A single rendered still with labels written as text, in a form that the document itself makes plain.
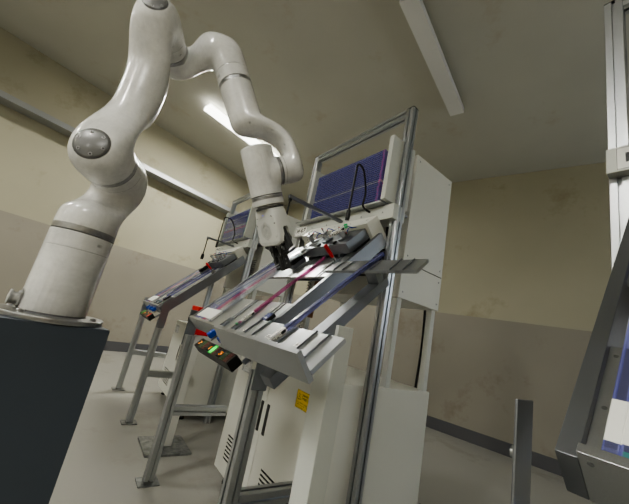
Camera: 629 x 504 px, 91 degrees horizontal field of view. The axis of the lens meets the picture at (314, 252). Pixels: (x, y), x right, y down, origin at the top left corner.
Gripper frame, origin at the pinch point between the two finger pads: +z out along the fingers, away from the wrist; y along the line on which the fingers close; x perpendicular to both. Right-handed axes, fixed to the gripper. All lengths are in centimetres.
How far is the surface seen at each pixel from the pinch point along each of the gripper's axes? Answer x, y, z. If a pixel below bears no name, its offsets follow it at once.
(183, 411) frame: -16, -83, 67
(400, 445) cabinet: 42, -6, 91
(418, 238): 85, -7, 11
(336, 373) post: -1.2, 14.1, 29.1
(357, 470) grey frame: 16, -6, 81
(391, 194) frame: 70, -8, -12
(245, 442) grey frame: -19, -10, 47
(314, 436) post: -11.0, 12.6, 40.6
